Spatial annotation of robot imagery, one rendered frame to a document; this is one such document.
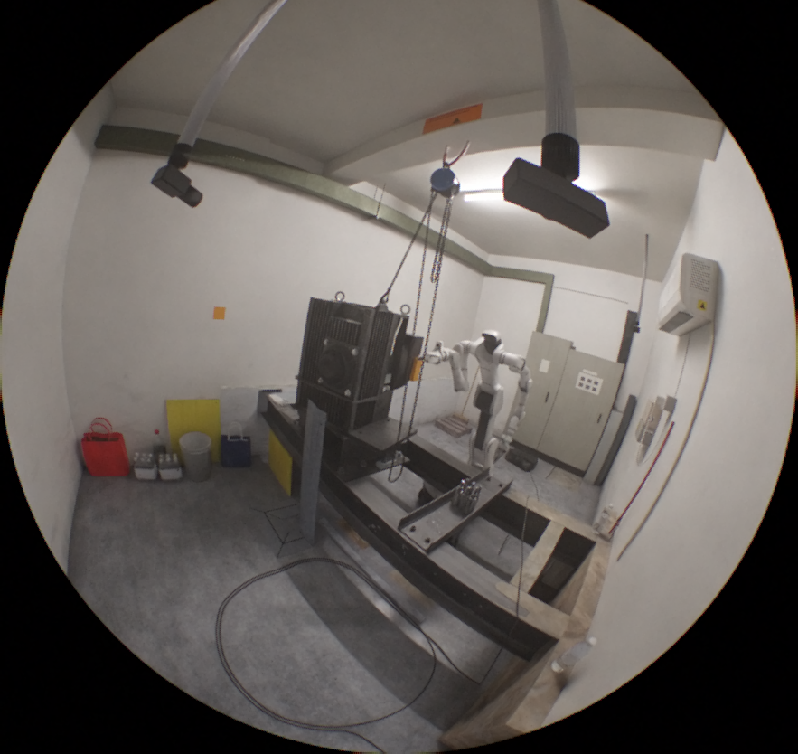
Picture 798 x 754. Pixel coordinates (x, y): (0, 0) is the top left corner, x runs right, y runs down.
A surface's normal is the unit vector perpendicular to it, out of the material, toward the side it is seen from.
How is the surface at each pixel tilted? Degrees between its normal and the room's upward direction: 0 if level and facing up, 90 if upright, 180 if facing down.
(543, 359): 90
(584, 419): 90
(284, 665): 0
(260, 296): 90
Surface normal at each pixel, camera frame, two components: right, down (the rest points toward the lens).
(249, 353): 0.69, 0.26
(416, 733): 0.21, -0.96
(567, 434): -0.70, -0.03
